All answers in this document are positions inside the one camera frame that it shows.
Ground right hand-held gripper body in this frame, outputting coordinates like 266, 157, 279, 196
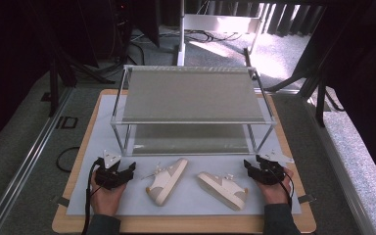
256, 149, 295, 186

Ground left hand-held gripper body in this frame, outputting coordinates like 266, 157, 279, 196
95, 149, 127, 191

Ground white sneaker with orange heel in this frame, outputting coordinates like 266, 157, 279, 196
197, 170, 250, 212
145, 157, 189, 208

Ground two-tier grey shoe rack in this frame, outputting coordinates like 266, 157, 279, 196
110, 64, 278, 158

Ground person's right hand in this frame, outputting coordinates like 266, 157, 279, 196
256, 166, 295, 207

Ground black tape strip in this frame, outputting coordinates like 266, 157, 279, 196
298, 193, 317, 205
56, 195, 71, 209

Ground white table mat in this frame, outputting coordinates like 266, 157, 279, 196
66, 94, 303, 217

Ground black tripod stand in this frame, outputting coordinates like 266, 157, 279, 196
47, 45, 116, 118
264, 62, 346, 129

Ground white metal stand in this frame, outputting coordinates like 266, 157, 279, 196
176, 0, 266, 68

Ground right hand-held gripper cable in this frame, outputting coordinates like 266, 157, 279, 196
273, 166, 296, 211

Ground hand-held gripper cable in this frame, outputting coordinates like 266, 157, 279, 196
80, 161, 102, 235
273, 166, 296, 211

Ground left hand-held gripper cable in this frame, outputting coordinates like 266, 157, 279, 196
80, 161, 102, 235

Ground aluminium rail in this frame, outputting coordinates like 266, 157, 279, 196
0, 87, 74, 235
302, 94, 376, 235

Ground black floor cables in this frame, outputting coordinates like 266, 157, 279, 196
184, 28, 244, 44

